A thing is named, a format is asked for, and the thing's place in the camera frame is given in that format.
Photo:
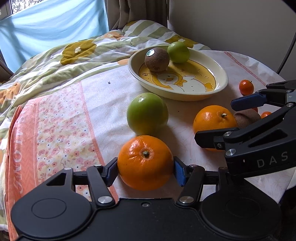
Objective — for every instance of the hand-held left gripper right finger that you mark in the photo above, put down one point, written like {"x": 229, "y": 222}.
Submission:
{"x": 179, "y": 171}

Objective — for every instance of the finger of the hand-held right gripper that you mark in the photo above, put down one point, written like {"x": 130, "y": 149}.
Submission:
{"x": 266, "y": 129}
{"x": 247, "y": 100}

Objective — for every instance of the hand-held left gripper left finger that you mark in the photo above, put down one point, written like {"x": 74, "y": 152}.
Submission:
{"x": 112, "y": 169}

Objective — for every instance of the red cherry tomato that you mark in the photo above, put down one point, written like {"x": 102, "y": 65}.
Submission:
{"x": 255, "y": 109}

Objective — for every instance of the small tangerine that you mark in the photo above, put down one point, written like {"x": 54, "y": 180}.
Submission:
{"x": 246, "y": 87}
{"x": 266, "y": 114}

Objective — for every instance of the plain brown kiwi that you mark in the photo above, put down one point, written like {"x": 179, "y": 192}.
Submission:
{"x": 245, "y": 119}

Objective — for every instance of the large orange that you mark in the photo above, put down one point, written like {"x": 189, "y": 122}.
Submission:
{"x": 145, "y": 166}
{"x": 210, "y": 120}

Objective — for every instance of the cream bowl with duck print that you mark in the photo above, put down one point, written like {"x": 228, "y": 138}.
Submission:
{"x": 208, "y": 69}

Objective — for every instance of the large green apple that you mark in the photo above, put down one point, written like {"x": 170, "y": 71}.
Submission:
{"x": 146, "y": 113}

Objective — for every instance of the small green apple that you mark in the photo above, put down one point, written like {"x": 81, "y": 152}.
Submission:
{"x": 178, "y": 53}

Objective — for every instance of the brown kiwi with sticker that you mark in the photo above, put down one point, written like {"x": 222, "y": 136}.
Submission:
{"x": 158, "y": 61}

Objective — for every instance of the pink floral tablecloth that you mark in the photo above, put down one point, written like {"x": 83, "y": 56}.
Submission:
{"x": 69, "y": 120}

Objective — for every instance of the green striped flower quilt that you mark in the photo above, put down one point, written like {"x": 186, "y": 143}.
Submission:
{"x": 69, "y": 67}

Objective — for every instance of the wide beige curtain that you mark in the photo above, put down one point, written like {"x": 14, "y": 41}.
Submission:
{"x": 138, "y": 11}

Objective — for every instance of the narrow brown curtain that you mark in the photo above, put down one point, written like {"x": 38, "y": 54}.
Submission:
{"x": 4, "y": 67}

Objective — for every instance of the light blue cloth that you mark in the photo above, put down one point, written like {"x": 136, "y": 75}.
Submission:
{"x": 57, "y": 25}

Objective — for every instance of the window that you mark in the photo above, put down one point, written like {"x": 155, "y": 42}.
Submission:
{"x": 5, "y": 9}

